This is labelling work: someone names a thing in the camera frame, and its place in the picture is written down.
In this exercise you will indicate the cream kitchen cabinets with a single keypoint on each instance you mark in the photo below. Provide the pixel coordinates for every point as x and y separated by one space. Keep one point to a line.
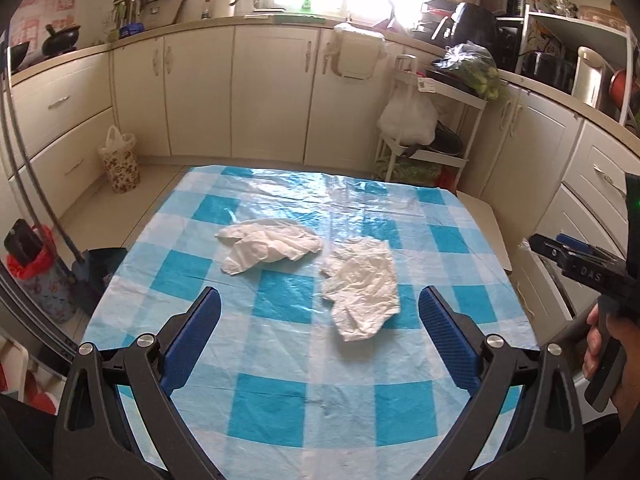
266 93

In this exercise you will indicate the white tissue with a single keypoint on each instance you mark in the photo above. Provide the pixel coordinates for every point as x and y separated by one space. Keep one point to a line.
362 286
266 240

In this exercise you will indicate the dark dustpan with handle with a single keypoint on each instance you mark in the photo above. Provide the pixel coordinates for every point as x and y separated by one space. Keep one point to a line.
52 125

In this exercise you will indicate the floral bin red bag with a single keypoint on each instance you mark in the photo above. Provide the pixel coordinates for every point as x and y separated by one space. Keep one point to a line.
34 267

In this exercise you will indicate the black wok on counter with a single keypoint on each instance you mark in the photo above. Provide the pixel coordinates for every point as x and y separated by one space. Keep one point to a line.
60 41

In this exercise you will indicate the white plastic bag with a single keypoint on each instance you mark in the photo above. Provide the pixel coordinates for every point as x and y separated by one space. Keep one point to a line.
409 119

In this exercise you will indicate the person's right hand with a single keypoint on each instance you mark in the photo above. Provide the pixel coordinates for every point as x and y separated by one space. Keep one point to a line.
627 394

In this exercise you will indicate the bag of green vegetables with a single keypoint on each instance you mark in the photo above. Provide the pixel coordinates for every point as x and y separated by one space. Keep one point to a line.
474 66

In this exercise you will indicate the white rack shelf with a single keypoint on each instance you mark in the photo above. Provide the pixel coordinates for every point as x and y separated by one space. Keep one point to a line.
458 110

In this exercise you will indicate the black frying pan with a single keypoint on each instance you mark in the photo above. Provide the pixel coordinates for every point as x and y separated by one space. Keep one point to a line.
445 142

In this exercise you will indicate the white hanging bin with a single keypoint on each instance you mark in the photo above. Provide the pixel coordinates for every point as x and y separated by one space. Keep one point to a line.
354 52

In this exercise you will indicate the white kettle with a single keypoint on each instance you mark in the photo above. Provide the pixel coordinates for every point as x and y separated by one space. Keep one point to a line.
224 8

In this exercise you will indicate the blue checkered tablecloth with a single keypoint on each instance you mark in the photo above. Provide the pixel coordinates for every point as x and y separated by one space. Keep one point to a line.
277 393

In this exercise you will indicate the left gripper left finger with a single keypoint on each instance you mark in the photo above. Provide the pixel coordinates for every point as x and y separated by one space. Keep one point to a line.
117 420

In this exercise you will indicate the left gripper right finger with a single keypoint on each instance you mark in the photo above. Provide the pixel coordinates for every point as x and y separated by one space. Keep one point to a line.
522 420

